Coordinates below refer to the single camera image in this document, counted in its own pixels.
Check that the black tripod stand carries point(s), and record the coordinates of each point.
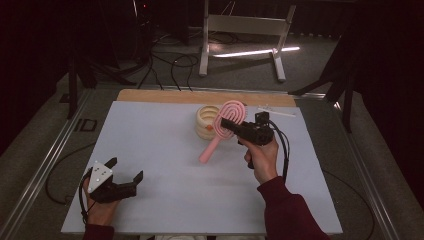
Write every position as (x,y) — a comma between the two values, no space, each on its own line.
(72,96)
(347,106)

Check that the person's right hand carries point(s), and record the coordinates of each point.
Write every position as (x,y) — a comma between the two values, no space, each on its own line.
(265,161)

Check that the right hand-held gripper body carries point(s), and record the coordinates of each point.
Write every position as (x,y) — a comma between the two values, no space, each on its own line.
(256,133)

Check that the pink hairbrush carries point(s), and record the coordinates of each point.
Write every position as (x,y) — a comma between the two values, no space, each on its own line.
(208,153)

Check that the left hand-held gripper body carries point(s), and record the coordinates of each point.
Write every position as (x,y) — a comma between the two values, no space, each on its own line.
(100,178)

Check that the white board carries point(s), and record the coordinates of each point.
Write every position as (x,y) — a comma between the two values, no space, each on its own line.
(173,193)

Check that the aluminium rail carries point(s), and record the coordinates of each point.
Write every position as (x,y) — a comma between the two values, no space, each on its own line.
(43,170)
(366,180)

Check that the person's left hand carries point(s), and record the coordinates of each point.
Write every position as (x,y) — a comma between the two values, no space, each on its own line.
(100,213)

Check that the white metal stand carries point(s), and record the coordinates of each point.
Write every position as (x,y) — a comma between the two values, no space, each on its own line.
(246,25)

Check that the cream ribbed holder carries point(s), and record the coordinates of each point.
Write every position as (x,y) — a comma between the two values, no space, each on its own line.
(203,121)

